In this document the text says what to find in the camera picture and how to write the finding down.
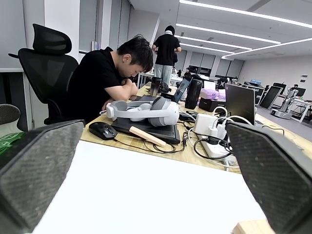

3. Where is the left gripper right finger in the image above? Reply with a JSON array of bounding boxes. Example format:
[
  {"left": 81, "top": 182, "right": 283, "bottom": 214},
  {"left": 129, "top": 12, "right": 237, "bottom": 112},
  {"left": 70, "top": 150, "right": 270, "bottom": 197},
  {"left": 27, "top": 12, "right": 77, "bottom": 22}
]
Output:
[{"left": 226, "top": 122, "right": 312, "bottom": 234}]

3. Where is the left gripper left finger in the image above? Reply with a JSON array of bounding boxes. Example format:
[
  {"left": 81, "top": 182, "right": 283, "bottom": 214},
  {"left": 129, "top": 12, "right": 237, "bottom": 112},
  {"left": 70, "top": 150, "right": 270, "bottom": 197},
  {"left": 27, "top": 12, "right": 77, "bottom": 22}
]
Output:
[{"left": 0, "top": 119, "right": 86, "bottom": 234}]

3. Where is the green bag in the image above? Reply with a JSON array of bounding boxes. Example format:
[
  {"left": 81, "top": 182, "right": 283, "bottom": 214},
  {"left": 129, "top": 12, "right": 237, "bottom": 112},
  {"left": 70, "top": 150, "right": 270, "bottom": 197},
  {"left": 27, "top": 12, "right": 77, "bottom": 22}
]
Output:
[{"left": 0, "top": 132, "right": 26, "bottom": 155}]

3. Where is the wooden bar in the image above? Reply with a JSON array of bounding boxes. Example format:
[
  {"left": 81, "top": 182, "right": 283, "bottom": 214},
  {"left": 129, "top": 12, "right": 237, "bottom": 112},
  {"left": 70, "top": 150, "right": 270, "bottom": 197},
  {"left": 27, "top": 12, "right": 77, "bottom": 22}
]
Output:
[
  {"left": 231, "top": 218, "right": 276, "bottom": 234},
  {"left": 128, "top": 126, "right": 167, "bottom": 147}
]

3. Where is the white power strip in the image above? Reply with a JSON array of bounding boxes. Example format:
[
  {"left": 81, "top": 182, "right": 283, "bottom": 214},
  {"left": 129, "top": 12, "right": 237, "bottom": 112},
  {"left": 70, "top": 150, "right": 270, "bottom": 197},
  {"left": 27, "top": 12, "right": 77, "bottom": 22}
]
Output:
[{"left": 199, "top": 136, "right": 239, "bottom": 169}]

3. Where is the grey mesh chair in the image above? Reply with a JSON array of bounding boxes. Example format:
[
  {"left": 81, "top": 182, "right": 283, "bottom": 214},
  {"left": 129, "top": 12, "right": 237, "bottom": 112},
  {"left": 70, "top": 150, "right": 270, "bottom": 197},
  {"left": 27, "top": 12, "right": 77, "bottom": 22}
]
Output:
[{"left": 0, "top": 104, "right": 21, "bottom": 133}]

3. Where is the tilted dark screen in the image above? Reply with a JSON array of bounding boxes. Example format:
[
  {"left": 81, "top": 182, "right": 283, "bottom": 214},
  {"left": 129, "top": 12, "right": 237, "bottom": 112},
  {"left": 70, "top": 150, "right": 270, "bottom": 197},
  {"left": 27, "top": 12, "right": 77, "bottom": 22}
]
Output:
[{"left": 258, "top": 85, "right": 284, "bottom": 111}]

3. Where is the dark upright screen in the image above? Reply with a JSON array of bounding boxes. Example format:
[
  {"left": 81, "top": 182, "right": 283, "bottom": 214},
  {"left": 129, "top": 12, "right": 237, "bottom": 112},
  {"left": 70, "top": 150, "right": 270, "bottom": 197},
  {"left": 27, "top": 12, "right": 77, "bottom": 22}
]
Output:
[{"left": 224, "top": 83, "right": 257, "bottom": 126}]

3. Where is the black computer mouse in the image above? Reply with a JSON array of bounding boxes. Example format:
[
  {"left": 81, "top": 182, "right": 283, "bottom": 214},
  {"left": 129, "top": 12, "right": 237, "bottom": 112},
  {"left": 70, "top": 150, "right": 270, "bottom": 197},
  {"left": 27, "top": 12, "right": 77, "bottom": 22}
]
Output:
[{"left": 88, "top": 121, "right": 118, "bottom": 141}]

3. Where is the white power adapter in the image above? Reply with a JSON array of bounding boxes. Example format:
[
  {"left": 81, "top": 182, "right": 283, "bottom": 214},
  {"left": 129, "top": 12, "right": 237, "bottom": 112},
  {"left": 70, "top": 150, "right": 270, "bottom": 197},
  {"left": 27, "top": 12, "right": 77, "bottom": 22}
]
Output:
[{"left": 194, "top": 113, "right": 218, "bottom": 135}]

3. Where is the black box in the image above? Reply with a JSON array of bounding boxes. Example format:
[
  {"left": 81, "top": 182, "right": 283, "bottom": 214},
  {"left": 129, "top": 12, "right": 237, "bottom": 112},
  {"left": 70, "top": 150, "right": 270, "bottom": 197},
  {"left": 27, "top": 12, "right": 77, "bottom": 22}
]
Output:
[{"left": 198, "top": 97, "right": 226, "bottom": 113}]

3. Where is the pink tissue pack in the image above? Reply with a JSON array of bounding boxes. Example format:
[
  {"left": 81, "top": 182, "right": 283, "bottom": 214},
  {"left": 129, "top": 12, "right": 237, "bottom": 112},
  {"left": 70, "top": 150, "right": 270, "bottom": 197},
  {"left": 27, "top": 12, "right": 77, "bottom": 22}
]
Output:
[{"left": 200, "top": 88, "right": 226, "bottom": 101}]

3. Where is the black mesh office chair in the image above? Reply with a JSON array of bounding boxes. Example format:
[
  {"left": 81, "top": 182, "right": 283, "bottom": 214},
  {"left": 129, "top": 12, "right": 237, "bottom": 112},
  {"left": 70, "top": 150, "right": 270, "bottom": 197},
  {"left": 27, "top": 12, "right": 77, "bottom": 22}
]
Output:
[{"left": 8, "top": 23, "right": 80, "bottom": 125}]

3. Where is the black cylinder speaker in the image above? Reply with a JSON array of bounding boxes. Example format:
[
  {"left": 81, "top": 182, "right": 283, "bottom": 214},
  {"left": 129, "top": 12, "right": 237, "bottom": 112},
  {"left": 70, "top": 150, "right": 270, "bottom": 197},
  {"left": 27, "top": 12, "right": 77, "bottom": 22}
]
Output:
[{"left": 184, "top": 78, "right": 203, "bottom": 110}]

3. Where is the closed black laptop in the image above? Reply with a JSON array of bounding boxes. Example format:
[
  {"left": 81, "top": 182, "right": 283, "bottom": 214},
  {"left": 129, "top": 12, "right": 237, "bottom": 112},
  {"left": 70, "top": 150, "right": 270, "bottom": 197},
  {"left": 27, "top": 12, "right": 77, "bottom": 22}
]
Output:
[{"left": 111, "top": 117, "right": 181, "bottom": 145}]

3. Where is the person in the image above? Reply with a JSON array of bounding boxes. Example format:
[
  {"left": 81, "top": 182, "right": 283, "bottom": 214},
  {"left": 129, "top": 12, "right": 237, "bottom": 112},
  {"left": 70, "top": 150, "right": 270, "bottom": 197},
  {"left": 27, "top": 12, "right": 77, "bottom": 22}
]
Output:
[
  {"left": 152, "top": 25, "right": 183, "bottom": 86},
  {"left": 65, "top": 35, "right": 154, "bottom": 124}
]

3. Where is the open black laptop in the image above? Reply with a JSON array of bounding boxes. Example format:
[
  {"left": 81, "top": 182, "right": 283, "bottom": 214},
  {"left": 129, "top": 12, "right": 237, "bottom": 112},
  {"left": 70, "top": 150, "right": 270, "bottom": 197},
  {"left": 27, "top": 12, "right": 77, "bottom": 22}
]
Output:
[{"left": 160, "top": 77, "right": 194, "bottom": 104}]

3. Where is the white and grey headset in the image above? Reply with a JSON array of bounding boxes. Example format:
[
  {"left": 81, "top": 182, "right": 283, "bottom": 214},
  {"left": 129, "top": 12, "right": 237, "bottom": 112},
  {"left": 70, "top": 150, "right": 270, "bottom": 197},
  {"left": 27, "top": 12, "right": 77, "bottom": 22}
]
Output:
[{"left": 105, "top": 96, "right": 180, "bottom": 128}]

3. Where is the black tumbler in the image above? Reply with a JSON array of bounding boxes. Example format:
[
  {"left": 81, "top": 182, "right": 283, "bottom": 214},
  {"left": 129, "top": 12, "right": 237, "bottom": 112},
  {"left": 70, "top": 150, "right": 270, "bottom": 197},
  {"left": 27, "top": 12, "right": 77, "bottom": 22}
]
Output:
[{"left": 149, "top": 77, "right": 163, "bottom": 97}]

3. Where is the white cable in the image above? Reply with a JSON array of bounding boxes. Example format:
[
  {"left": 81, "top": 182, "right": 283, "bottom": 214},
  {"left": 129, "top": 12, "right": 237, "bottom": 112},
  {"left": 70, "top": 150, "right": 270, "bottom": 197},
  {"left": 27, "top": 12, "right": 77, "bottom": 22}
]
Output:
[{"left": 211, "top": 105, "right": 254, "bottom": 128}]

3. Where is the black cable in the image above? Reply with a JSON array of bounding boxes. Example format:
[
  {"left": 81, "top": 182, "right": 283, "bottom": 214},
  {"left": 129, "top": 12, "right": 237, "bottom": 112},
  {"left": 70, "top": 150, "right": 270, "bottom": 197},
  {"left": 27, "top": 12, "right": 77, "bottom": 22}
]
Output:
[
  {"left": 193, "top": 135, "right": 235, "bottom": 160},
  {"left": 114, "top": 135, "right": 187, "bottom": 155}
]

